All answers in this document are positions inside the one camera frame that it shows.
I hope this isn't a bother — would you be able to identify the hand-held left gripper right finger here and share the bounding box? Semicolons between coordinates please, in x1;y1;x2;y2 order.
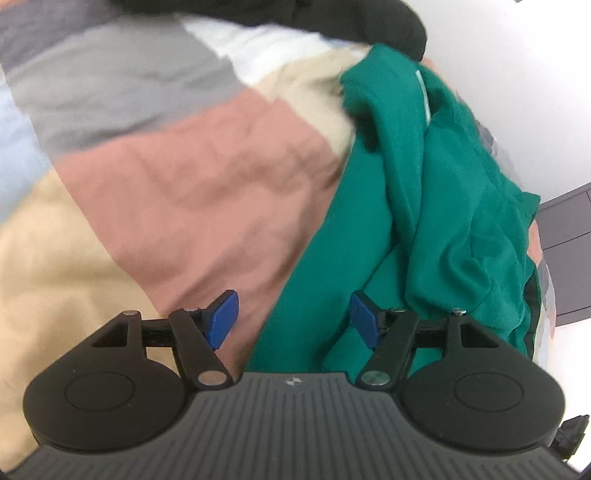
349;291;498;389

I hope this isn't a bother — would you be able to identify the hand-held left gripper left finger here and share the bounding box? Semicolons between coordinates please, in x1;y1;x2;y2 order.
88;290;240;391

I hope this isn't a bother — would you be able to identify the green hoodie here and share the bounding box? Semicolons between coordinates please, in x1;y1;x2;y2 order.
245;44;543;384

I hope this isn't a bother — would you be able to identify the patchwork bed cover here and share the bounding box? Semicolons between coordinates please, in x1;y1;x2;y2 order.
0;0;557;472

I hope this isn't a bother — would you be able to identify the grey door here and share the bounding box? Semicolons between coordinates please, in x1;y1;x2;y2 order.
537;182;591;325

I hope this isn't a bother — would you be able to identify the black puffer jacket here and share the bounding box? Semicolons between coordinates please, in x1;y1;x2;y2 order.
111;0;428;62

